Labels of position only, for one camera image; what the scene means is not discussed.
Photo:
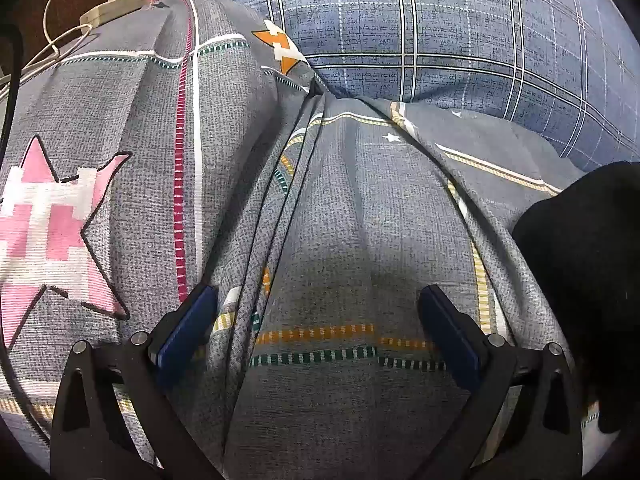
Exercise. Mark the white power strip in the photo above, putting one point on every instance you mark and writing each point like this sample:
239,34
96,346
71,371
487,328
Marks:
115,10

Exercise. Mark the blue plaid pillow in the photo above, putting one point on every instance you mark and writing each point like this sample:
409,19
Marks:
425,25

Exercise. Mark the black pants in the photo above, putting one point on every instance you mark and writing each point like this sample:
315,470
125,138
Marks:
580,285

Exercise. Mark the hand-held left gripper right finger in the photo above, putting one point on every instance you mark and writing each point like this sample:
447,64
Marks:
450,335

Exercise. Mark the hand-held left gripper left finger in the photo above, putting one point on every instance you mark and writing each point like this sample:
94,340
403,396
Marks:
187,330

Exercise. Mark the grey star-print bed sheet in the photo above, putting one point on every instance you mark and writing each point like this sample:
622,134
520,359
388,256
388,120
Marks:
350,210

